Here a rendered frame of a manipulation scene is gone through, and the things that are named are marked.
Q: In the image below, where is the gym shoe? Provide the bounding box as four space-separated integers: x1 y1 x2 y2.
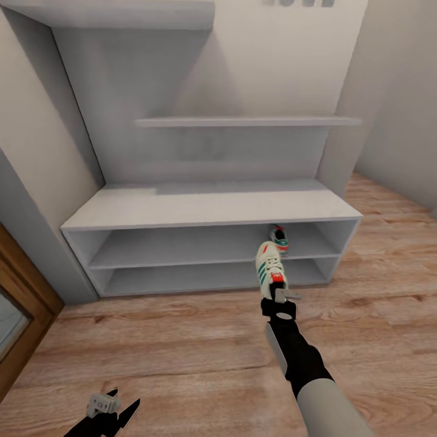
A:
256 242 289 300
266 223 288 260

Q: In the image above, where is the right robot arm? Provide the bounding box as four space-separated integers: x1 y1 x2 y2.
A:
261 288 377 437

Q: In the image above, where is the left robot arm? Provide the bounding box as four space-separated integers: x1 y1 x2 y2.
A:
64 388 140 437

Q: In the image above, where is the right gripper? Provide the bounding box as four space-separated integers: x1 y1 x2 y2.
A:
261 298 296 320

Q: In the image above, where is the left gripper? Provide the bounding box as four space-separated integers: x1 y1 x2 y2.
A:
72 388 140 437

